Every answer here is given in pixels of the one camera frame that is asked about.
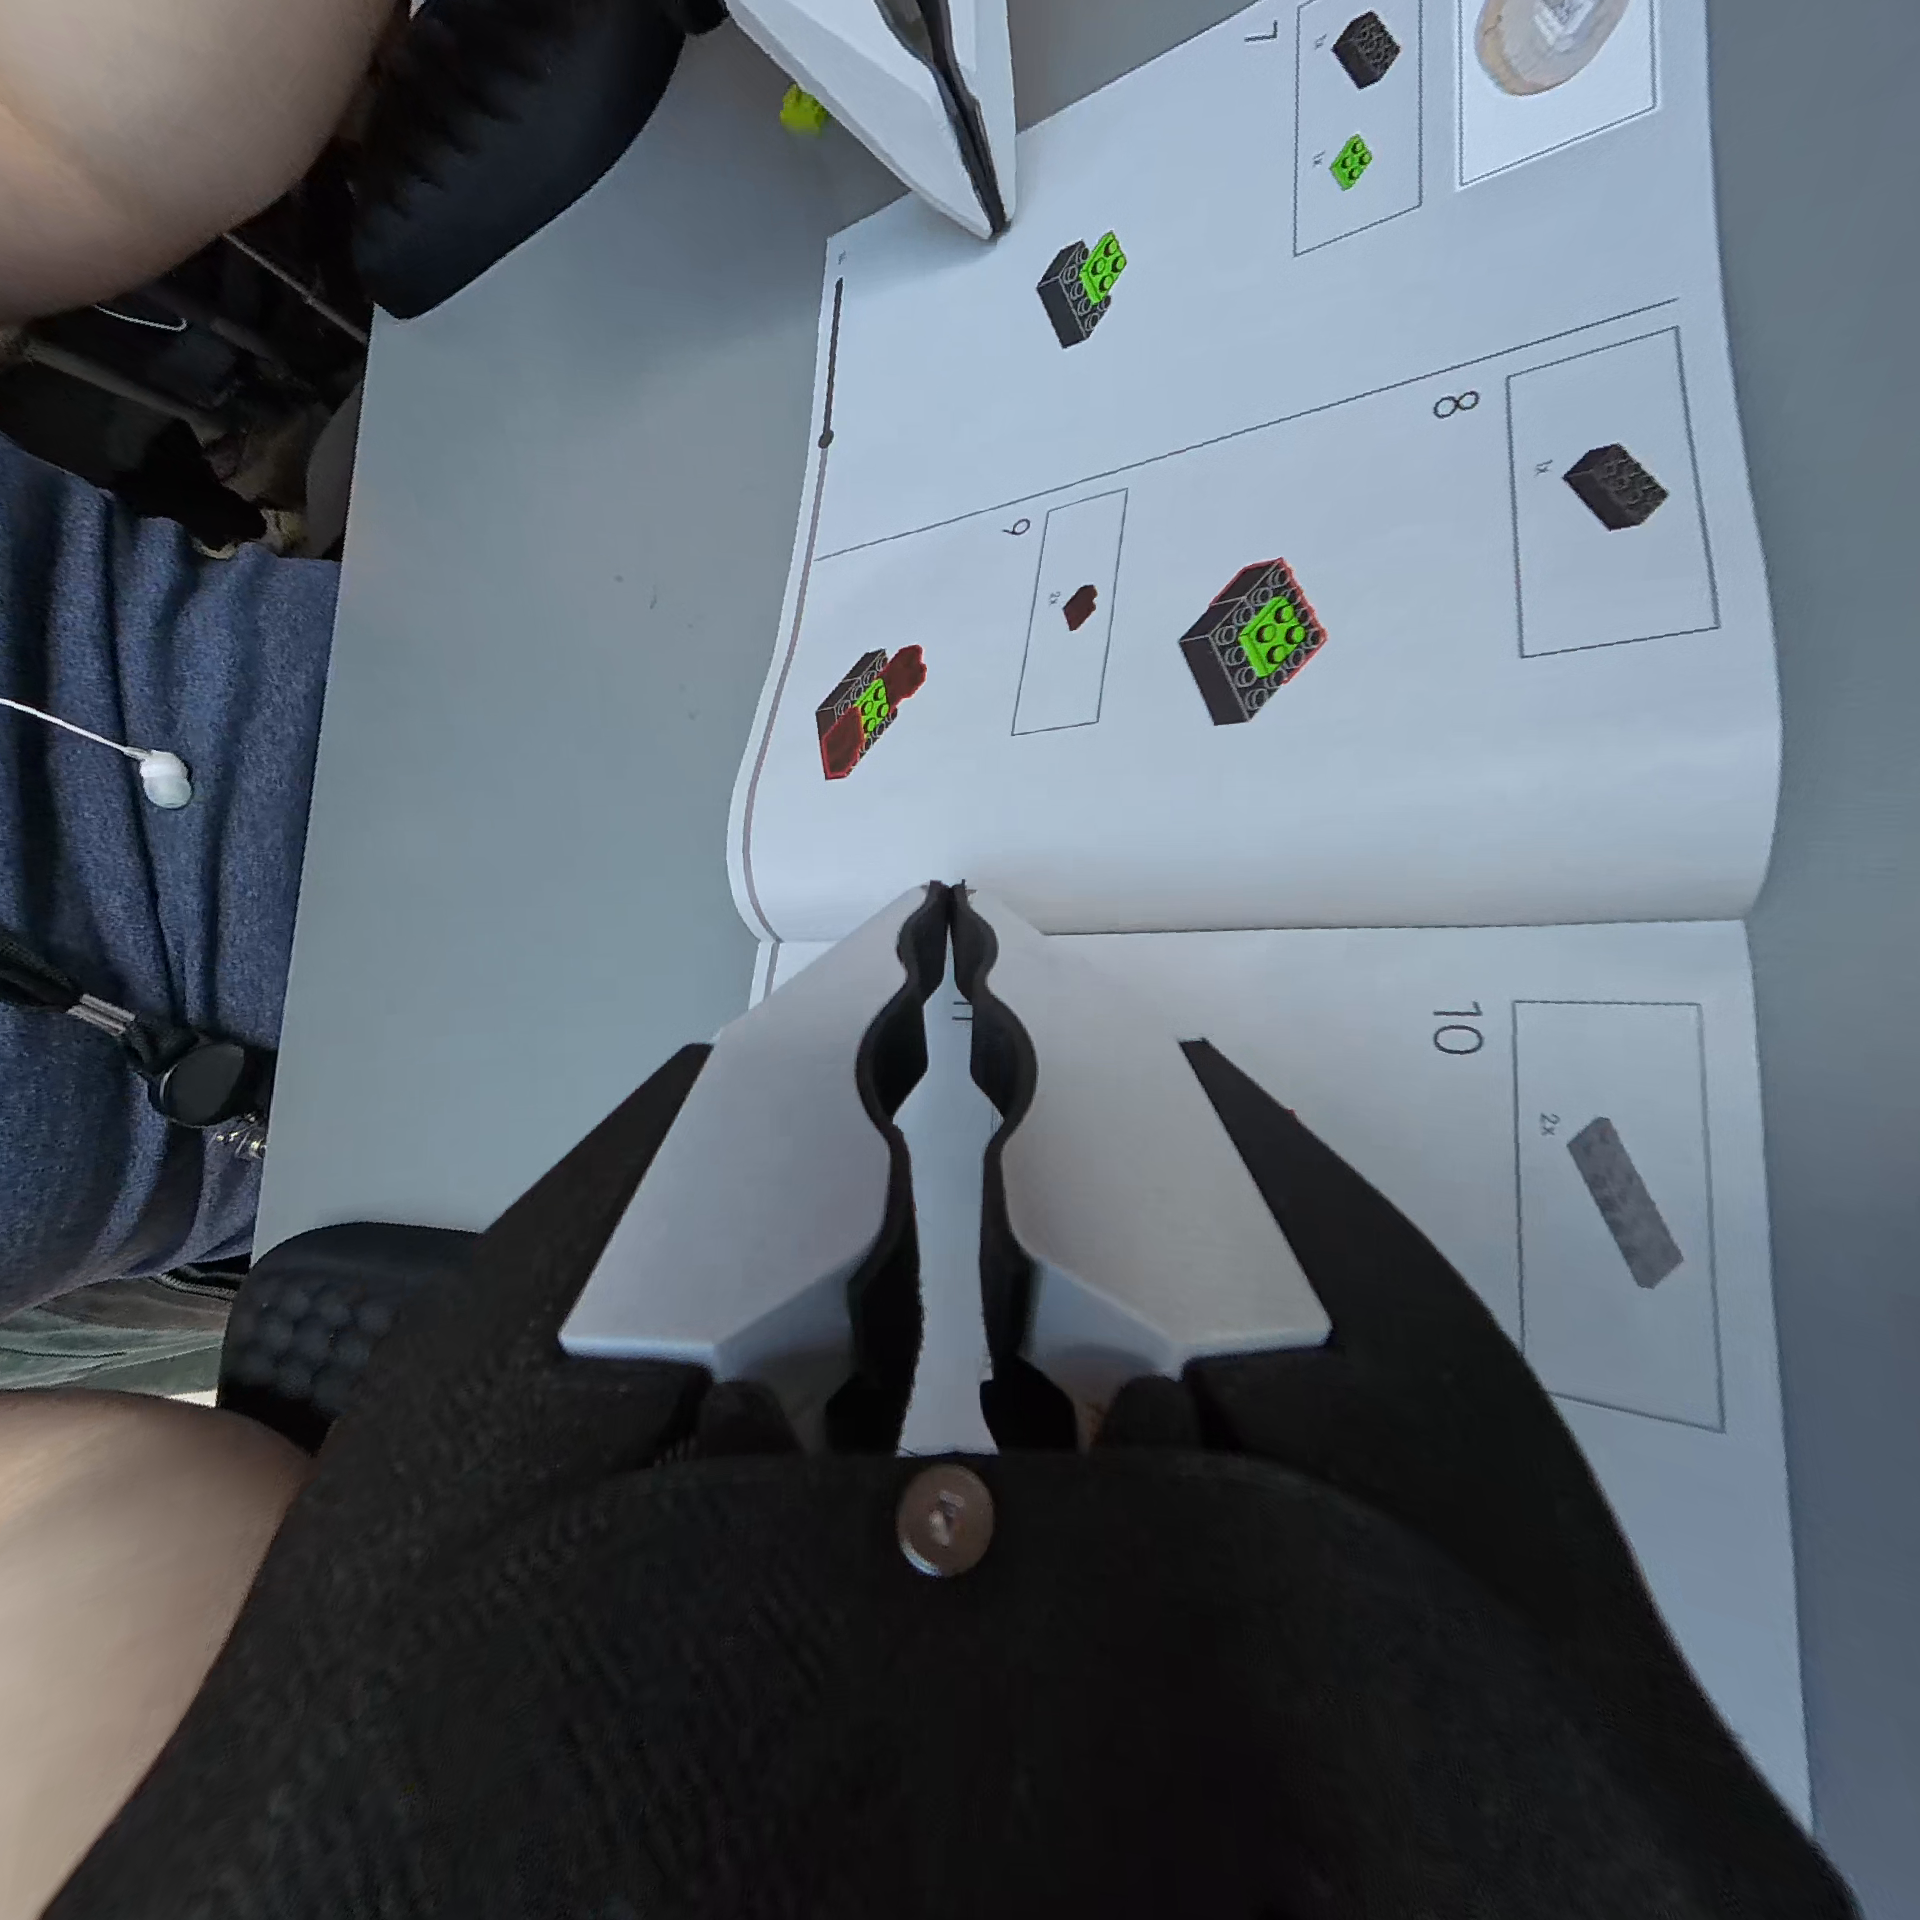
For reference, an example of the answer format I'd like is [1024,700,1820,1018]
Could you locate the building instruction booklet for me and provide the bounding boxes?
[728,0,1818,1831]

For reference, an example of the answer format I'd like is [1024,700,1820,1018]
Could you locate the person's left forearm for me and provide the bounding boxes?
[0,0,399,325]

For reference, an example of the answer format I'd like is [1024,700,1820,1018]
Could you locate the white earphone with cable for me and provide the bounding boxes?
[0,696,197,813]

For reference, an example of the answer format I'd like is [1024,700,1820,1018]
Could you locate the black lanyard clip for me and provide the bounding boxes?
[0,931,273,1129]

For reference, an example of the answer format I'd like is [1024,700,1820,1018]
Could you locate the person's right forearm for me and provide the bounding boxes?
[0,1386,319,1920]

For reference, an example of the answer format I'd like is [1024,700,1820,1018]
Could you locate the person's blue jeans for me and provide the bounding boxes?
[0,427,344,1314]

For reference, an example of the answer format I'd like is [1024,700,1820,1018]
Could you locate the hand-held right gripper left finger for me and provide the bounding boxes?
[558,884,963,1455]

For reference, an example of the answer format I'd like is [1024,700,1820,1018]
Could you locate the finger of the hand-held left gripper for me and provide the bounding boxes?
[929,0,1019,228]
[728,0,998,239]

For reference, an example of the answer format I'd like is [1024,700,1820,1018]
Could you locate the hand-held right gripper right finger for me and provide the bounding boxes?
[952,884,1333,1455]

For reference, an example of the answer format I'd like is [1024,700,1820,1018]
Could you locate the black textured wrist pad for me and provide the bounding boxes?
[349,0,694,321]
[215,1223,490,1455]

